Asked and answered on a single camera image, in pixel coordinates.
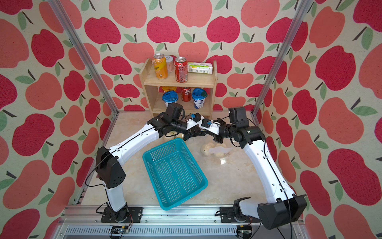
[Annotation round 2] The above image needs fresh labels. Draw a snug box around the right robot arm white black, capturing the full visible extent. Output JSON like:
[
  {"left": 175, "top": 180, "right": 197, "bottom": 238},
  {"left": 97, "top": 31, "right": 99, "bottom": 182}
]
[{"left": 197, "top": 107, "right": 307, "bottom": 230}]

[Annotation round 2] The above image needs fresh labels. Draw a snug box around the pink can behind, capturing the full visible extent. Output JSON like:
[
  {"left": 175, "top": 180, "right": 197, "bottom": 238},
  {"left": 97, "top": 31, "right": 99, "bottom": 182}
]
[{"left": 165, "top": 55, "right": 175, "bottom": 73}]

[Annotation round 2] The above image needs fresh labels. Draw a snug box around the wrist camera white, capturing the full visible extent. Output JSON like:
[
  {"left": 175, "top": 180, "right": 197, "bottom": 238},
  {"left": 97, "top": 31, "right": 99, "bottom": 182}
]
[
  {"left": 200, "top": 120, "right": 221, "bottom": 135},
  {"left": 187, "top": 113, "right": 204, "bottom": 130}
]

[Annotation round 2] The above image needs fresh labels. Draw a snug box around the yellow cup lower shelf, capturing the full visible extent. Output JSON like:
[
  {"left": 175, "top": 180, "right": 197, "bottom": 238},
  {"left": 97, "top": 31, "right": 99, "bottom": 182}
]
[{"left": 161, "top": 86, "right": 177, "bottom": 92}]

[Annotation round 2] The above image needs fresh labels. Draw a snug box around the left blue-lid yogurt cup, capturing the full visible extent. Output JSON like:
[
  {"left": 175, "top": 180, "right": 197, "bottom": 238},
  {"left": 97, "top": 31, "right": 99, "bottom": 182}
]
[{"left": 162, "top": 90, "right": 179, "bottom": 107}]

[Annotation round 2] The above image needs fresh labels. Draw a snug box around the orange soda can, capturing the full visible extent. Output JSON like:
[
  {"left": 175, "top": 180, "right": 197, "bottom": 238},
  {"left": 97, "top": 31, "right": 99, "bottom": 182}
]
[{"left": 152, "top": 53, "right": 168, "bottom": 79}]

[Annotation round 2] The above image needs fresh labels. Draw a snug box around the right blue-lid yogurt cup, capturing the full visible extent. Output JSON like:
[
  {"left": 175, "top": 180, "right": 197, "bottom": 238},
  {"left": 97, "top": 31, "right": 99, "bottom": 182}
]
[{"left": 192, "top": 88, "right": 208, "bottom": 109}]

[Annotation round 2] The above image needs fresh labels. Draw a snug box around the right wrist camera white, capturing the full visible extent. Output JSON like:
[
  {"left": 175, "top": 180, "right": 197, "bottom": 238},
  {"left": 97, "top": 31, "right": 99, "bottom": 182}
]
[{"left": 200, "top": 120, "right": 221, "bottom": 135}]

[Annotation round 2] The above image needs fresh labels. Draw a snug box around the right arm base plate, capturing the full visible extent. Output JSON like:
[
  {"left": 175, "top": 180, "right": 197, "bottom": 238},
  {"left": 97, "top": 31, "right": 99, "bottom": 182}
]
[{"left": 215, "top": 206, "right": 260, "bottom": 224}]

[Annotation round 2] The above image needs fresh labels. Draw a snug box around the teal plastic basket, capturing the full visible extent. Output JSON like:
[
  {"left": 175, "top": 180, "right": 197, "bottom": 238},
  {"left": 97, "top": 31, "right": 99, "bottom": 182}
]
[{"left": 142, "top": 138, "right": 209, "bottom": 211}]

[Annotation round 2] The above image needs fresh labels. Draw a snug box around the clear zip-top bag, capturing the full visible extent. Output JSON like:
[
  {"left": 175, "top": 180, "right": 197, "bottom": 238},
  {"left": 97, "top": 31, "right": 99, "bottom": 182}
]
[
  {"left": 164, "top": 131, "right": 184, "bottom": 141},
  {"left": 197, "top": 135, "right": 234, "bottom": 166}
]

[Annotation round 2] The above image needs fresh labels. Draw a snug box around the red cola can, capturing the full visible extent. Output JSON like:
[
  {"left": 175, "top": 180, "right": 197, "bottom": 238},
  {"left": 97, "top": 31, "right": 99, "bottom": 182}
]
[{"left": 174, "top": 57, "right": 188, "bottom": 83}]

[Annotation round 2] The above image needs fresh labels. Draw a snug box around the wooden two-tier shelf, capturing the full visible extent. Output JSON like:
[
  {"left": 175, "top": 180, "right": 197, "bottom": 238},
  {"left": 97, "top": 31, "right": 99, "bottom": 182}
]
[{"left": 139, "top": 58, "right": 218, "bottom": 123}]

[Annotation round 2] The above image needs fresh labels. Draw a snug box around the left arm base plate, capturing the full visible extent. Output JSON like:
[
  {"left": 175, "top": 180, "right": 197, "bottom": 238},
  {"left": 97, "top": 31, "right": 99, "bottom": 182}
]
[{"left": 100, "top": 206, "right": 143, "bottom": 224}]

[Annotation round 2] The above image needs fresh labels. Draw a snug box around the white green box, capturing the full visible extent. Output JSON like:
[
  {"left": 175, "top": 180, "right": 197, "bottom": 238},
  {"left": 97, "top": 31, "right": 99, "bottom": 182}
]
[{"left": 188, "top": 62, "right": 213, "bottom": 74}]

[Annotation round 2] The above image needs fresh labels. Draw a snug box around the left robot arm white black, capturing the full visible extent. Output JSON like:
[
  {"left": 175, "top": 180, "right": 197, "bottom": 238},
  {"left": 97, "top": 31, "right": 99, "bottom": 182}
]
[{"left": 95, "top": 103, "right": 211, "bottom": 221}]

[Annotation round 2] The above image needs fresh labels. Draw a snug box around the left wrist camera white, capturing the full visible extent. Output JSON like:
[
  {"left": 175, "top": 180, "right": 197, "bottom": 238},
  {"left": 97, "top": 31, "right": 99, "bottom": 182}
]
[{"left": 187, "top": 113, "right": 204, "bottom": 130}]

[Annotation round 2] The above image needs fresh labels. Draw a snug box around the small red can lower shelf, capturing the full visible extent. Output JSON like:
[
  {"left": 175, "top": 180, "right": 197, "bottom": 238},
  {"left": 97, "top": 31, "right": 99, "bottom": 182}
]
[{"left": 181, "top": 87, "right": 192, "bottom": 102}]

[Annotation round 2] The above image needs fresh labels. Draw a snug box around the blue-lid yogurt cup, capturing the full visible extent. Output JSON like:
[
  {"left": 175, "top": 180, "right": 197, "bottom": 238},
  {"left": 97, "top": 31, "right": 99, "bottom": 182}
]
[
  {"left": 192, "top": 88, "right": 208, "bottom": 109},
  {"left": 162, "top": 90, "right": 179, "bottom": 107}
]

